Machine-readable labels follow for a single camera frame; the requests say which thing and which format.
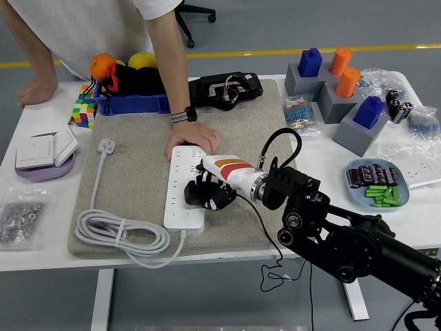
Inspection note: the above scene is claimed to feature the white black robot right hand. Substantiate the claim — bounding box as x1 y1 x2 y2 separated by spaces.
195 154 268 211

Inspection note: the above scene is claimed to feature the person's right hand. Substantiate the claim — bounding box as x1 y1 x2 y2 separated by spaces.
17 78 59 108

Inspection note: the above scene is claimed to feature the person's left hand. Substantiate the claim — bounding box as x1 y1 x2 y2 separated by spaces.
165 120 221 162

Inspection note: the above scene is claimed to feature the white power strip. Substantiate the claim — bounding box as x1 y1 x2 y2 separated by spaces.
163 145 207 234

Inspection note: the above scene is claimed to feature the black plug adapter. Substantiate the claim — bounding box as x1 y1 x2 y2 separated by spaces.
183 179 222 208

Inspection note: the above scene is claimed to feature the thin black plug cord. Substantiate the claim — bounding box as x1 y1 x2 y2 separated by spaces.
236 193 315 331

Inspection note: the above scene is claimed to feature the person's wrist watch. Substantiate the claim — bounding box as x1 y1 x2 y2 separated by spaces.
170 106 198 124

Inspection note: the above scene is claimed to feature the colourful puzzle cube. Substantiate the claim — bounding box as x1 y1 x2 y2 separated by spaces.
72 84 99 129

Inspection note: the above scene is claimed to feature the grey-brown mat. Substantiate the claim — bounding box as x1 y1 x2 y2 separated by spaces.
68 79 313 259

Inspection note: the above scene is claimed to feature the blue plastic bin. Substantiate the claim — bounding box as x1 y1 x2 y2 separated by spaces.
93 60 172 116

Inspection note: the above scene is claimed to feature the orange fruit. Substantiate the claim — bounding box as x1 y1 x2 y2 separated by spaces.
90 52 118 82

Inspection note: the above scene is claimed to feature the black open electronic device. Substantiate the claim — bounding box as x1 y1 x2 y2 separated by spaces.
187 71 265 111

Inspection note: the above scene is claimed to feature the purple tray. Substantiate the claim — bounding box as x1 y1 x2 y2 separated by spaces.
14 130 76 183

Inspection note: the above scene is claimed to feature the bag of taped resistors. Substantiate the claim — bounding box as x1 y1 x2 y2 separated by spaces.
282 95 322 138

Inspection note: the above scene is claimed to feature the person's torso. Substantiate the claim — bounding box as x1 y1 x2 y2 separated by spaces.
6 0 184 82

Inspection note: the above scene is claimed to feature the yellow fruit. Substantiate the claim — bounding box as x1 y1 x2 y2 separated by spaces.
127 51 158 70

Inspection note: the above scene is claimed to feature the black office chair base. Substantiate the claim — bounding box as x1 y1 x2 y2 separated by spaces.
174 3 217 48

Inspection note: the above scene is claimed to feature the grey socket block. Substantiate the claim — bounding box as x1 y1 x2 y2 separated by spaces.
332 109 391 158
284 63 333 102
316 81 365 124

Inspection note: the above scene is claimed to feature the black cylindrical capacitor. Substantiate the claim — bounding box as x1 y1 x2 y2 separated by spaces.
384 167 400 187
371 163 387 183
348 168 362 190
359 165 375 185

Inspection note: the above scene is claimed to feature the clear bag of metal nuts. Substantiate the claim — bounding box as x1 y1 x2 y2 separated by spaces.
0 188 54 251

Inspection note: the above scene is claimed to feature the light blue plate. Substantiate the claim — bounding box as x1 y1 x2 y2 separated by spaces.
346 157 411 212

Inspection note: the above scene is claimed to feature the blue square peg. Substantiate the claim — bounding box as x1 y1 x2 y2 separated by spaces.
353 96 387 130
297 48 324 78

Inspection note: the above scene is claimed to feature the orange cylinder peg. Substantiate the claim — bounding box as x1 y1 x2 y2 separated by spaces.
335 67 362 99
329 47 353 77

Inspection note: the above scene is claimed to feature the bag of black capacitors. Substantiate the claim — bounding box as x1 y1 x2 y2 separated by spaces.
384 88 416 126

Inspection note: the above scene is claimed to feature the white table leg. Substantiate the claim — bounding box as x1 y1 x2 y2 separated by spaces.
342 281 370 321
90 268 115 331

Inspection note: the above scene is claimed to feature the white wall switch panel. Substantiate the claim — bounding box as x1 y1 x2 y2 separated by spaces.
53 124 80 168
16 134 56 170

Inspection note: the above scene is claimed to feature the black red drawstring bag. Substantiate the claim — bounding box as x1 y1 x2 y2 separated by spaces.
90 63 168 117

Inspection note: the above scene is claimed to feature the white power strip cord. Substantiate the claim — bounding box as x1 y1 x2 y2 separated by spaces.
74 138 189 269

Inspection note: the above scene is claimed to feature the bagged white wall socket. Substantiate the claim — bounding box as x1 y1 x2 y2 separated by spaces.
377 141 441 190

